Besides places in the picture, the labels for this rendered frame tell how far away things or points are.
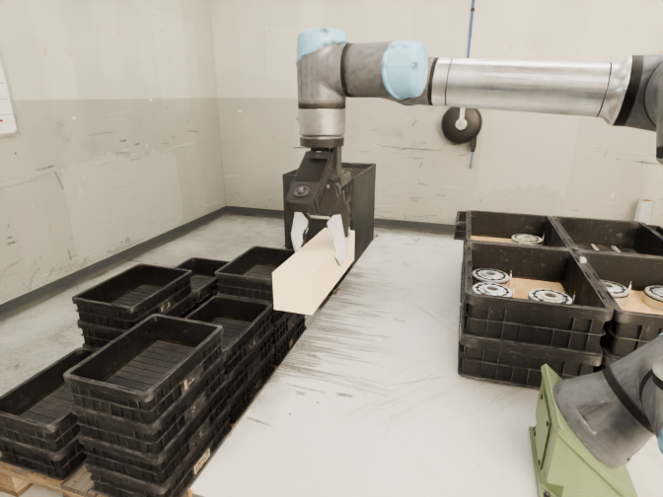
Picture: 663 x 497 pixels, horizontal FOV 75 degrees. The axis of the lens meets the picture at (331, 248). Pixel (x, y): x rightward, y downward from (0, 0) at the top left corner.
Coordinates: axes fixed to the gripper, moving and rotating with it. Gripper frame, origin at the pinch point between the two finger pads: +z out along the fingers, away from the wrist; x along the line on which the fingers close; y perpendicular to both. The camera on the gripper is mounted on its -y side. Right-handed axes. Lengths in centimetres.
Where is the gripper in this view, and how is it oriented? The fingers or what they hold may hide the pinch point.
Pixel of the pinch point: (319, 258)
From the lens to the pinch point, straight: 74.5
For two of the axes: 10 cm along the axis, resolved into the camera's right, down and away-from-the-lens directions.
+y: 3.1, -3.1, 9.0
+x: -9.5, -1.0, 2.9
